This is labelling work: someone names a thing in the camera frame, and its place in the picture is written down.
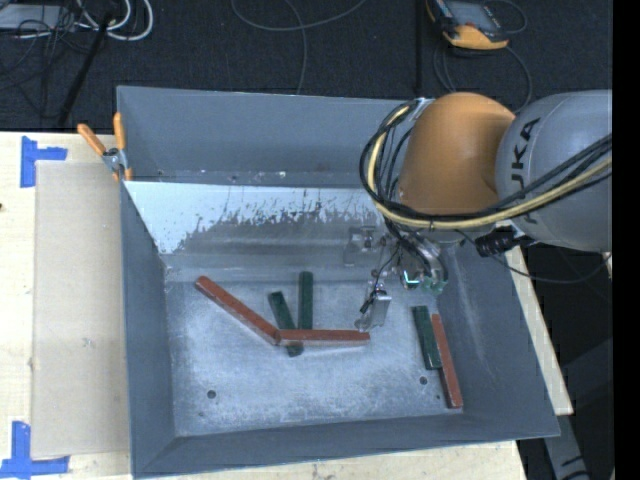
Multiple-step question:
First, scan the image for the red-brown flat block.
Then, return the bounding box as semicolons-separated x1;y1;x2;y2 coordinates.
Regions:
276;328;372;347
430;312;465;411
194;274;283;347

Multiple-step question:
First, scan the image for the grey metal bin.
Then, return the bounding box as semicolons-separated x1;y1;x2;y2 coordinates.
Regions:
115;85;562;480

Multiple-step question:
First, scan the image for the dark green flat block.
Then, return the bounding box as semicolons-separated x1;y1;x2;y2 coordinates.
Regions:
410;305;444;371
296;270;316;332
267;290;306;359

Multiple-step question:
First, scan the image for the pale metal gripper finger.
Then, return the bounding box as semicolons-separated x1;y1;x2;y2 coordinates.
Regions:
360;279;385;315
354;291;394;333

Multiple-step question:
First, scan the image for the black cylinder on white bracket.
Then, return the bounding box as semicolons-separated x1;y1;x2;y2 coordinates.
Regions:
473;225;534;259

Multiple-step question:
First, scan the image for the pale wood flat board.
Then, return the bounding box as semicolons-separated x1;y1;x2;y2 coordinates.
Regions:
29;160;133;462

